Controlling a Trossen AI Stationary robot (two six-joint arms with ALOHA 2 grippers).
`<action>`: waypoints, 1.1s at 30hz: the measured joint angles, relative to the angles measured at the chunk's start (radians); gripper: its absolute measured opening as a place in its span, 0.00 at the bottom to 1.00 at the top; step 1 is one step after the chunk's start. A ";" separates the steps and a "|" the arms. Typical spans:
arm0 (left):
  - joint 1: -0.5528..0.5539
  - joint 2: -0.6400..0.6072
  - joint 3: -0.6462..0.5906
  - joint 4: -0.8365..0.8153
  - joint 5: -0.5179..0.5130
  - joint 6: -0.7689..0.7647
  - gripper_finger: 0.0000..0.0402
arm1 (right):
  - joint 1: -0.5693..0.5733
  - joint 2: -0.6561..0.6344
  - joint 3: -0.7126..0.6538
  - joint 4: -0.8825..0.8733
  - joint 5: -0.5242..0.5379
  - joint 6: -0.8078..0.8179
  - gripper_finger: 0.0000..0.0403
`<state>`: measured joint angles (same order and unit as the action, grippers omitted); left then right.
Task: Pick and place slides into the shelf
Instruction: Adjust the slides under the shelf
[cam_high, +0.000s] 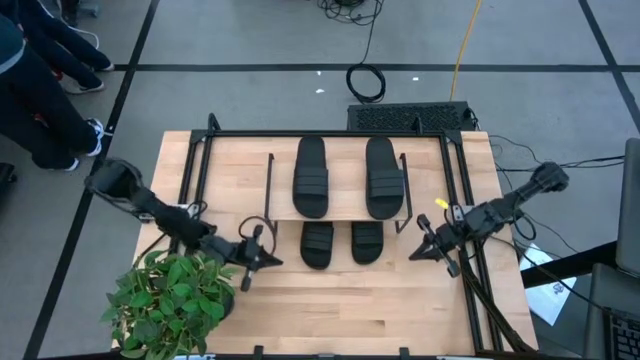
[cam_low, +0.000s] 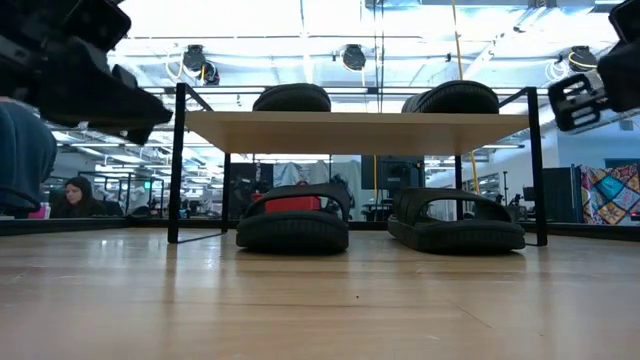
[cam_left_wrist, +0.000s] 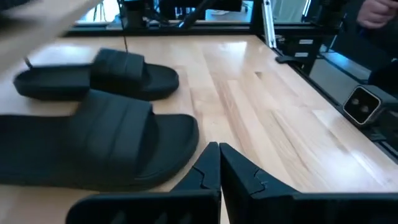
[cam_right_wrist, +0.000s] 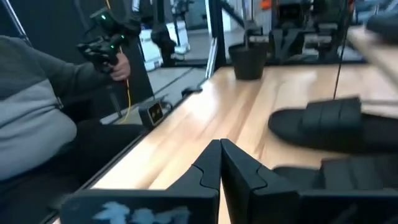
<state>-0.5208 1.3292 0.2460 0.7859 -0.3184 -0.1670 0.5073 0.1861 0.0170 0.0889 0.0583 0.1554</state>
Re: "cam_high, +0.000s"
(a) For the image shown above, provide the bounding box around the black floor cable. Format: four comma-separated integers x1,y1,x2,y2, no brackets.
487,132,626,176

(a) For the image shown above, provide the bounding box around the wooden shelf with black legs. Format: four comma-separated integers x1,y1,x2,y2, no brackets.
263,149,415,236

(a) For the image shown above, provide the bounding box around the grey panel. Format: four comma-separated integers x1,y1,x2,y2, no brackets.
614,137,640,279

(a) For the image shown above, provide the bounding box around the white paper sheet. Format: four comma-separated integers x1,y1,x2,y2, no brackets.
519,242,580,327

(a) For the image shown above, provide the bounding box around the green potted plant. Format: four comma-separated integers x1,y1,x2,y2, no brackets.
99,248,242,360

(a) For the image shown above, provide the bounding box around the person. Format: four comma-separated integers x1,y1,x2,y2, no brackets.
0,12,109,172
12,0,116,96

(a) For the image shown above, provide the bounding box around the black perforated computer case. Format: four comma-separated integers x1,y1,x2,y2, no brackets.
346,101,477,134

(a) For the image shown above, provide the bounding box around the tangled black cable bundle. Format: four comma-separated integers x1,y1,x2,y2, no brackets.
316,0,386,26

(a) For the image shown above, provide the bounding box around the black metal rig frame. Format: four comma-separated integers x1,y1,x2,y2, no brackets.
177,112,540,360

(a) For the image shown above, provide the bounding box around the grey laptop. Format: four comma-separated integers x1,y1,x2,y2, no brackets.
582,262,640,360

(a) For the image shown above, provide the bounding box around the long yellow cable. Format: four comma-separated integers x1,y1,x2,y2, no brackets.
448,0,484,102

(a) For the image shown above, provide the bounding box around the black rubber slide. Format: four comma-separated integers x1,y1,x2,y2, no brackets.
350,220,385,266
292,135,330,220
299,221,335,271
364,135,406,221

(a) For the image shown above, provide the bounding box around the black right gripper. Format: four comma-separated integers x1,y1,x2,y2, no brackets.
408,213,477,280

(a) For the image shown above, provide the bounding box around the black bar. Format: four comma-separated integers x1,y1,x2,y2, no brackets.
519,239,619,290

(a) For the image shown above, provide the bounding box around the coiled black cable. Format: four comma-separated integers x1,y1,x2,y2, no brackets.
344,0,388,106

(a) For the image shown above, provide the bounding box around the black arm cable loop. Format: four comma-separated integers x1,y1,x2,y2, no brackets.
237,215,278,257

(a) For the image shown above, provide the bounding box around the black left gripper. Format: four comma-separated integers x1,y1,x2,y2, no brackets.
201,224,285,293

